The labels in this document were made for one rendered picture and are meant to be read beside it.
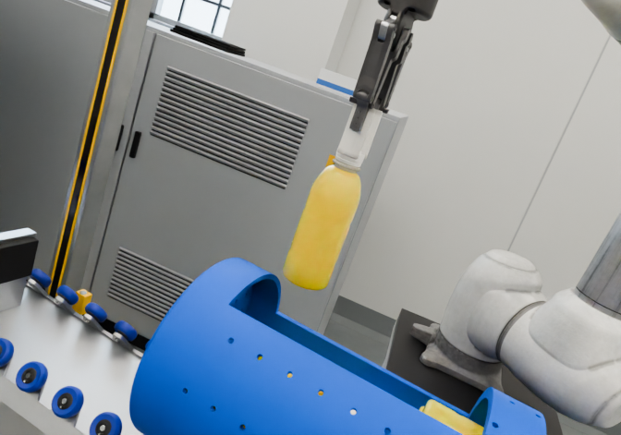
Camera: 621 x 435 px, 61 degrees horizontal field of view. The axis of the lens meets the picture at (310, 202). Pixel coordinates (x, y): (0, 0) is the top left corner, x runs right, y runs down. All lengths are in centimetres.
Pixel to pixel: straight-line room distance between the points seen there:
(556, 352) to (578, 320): 7
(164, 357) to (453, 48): 286
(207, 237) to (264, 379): 171
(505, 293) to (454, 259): 232
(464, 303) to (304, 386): 59
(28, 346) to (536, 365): 90
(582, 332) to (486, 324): 19
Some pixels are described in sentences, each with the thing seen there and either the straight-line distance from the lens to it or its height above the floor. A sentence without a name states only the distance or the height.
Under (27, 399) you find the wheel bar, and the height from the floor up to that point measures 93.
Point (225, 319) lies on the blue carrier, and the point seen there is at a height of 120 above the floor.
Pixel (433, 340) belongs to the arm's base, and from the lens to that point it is 125.
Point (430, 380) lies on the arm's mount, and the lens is 117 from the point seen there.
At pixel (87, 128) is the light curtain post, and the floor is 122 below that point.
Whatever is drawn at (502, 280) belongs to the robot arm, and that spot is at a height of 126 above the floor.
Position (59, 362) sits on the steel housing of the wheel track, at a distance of 103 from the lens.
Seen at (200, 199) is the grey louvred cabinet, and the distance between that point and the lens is 231.
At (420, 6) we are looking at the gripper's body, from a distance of 70.
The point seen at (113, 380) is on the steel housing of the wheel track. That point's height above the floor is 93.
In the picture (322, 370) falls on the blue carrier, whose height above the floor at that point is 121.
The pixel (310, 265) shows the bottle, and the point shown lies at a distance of 74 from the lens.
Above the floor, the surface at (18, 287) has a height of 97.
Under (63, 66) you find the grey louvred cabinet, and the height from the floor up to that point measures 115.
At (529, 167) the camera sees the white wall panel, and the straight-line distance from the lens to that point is 337.
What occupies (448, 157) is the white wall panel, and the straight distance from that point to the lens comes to 332.
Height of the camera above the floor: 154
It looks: 14 degrees down
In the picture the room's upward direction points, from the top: 20 degrees clockwise
